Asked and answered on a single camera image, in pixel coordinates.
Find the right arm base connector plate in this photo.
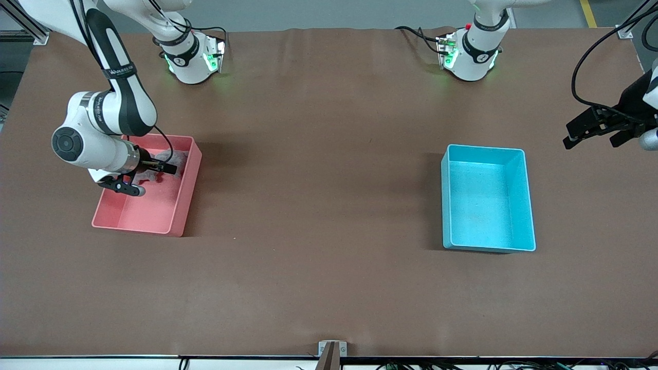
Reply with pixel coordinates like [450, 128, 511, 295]
[203, 35, 227, 73]

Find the left arm base connector plate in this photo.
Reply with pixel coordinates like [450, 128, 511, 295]
[436, 33, 458, 70]

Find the pink plastic box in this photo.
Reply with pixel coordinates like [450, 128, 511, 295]
[92, 135, 202, 237]

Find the blue plastic box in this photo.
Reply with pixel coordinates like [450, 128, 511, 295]
[441, 144, 537, 253]

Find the brown table mat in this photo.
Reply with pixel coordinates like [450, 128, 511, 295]
[0, 27, 658, 358]

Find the aluminium frame profile with foot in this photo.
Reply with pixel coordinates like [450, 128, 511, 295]
[0, 10, 51, 46]
[617, 0, 658, 40]

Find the black right base cable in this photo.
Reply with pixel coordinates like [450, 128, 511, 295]
[191, 25, 228, 54]

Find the black base cable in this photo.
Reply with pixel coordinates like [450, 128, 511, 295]
[191, 25, 228, 54]
[395, 26, 444, 54]

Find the black left base cable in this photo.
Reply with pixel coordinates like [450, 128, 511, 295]
[395, 26, 444, 54]

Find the brown post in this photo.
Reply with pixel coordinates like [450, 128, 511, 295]
[315, 342, 341, 370]

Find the grey metal bracket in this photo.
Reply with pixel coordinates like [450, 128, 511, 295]
[318, 341, 348, 358]

